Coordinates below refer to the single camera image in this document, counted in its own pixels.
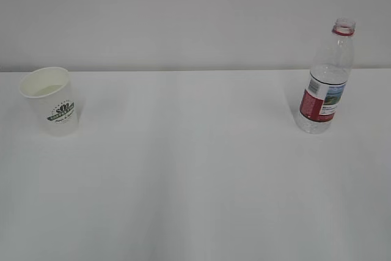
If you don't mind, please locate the clear water bottle red label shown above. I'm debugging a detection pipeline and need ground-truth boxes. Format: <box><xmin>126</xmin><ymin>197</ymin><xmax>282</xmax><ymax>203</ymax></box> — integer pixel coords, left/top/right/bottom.
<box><xmin>295</xmin><ymin>18</ymin><xmax>356</xmax><ymax>134</ymax></box>

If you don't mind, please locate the white paper cup green logo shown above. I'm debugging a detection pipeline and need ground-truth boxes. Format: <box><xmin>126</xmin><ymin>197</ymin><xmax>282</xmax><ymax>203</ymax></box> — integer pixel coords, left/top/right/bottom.
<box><xmin>19</xmin><ymin>67</ymin><xmax>78</xmax><ymax>137</ymax></box>

